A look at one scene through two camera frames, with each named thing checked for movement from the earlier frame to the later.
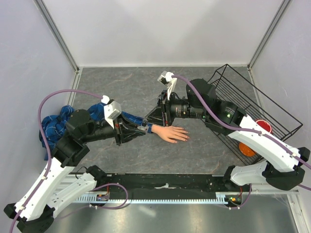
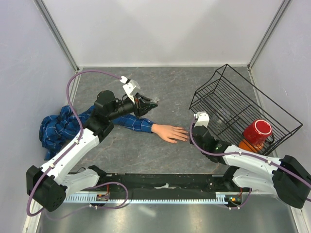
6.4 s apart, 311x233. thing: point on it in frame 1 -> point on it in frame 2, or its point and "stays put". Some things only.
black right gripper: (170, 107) -> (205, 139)
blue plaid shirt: (53, 124) stays put
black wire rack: (239, 101) stays put
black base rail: (165, 182) stays put
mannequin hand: (172, 133) stays put
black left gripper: (128, 135) -> (142, 105)
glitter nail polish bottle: (143, 128) -> (155, 100)
